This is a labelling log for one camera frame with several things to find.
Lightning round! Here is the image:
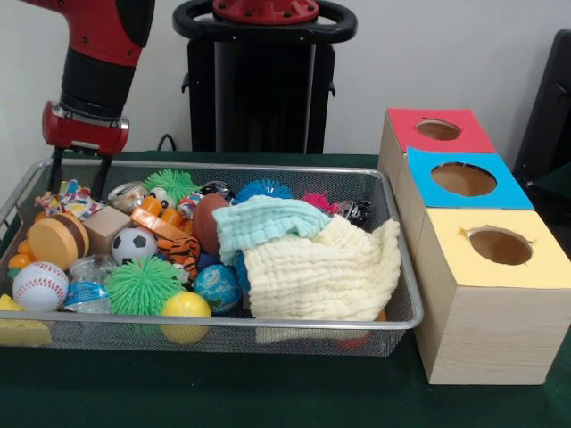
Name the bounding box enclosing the round wooden burger toy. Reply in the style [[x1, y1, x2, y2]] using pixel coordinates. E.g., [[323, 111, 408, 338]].
[[26, 212, 90, 271]]

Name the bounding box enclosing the green spiky rubber ball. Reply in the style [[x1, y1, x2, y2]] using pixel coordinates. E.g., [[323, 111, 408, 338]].
[[104, 256, 186, 317]]

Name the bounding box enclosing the white baseball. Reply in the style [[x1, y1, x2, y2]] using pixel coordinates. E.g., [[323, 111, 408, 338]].
[[12, 260, 70, 312]]

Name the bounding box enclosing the black chair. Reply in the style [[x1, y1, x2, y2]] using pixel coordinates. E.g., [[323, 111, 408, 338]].
[[512, 29, 571, 179]]

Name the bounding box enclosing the wooden box with three holes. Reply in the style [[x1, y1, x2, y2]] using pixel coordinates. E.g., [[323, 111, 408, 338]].
[[377, 107, 571, 387]]

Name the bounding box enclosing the green cloth side table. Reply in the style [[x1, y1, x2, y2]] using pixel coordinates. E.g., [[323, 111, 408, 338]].
[[530, 160, 571, 215]]

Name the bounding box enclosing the yellow ball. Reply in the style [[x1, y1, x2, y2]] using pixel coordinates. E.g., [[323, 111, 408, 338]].
[[160, 292, 213, 347]]

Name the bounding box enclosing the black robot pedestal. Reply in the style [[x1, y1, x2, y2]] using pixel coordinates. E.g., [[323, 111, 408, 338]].
[[172, 0, 358, 155]]

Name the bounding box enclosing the blue globe ball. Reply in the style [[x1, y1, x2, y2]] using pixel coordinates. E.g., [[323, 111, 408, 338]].
[[194, 264, 242, 313]]

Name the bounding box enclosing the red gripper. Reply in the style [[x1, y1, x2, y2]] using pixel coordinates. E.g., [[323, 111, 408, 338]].
[[42, 101, 130, 200]]

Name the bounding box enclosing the silver mesh bin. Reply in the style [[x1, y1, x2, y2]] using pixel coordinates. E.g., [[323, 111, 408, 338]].
[[0, 158, 425, 358]]

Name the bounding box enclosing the small soccer ball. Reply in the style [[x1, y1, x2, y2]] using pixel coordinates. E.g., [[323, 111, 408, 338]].
[[110, 226, 158, 267]]

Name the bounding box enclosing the dark green table cloth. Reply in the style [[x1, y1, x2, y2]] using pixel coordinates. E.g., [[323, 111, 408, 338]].
[[0, 150, 571, 428]]

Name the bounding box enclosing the plain wooden cube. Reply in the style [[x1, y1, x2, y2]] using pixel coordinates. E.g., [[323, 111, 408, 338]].
[[82, 205, 135, 255]]

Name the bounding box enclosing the cream waffle cloth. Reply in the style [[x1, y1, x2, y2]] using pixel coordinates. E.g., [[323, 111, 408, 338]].
[[240, 216, 402, 322]]

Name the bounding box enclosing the light blue waffle cloth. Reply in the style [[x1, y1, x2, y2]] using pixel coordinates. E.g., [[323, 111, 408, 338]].
[[211, 194, 334, 267]]

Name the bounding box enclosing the colourful patterned cloth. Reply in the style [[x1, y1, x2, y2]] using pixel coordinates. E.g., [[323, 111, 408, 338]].
[[35, 179, 108, 219]]

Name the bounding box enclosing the brown toy football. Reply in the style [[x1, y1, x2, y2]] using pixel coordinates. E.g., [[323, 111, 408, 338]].
[[191, 192, 231, 256]]

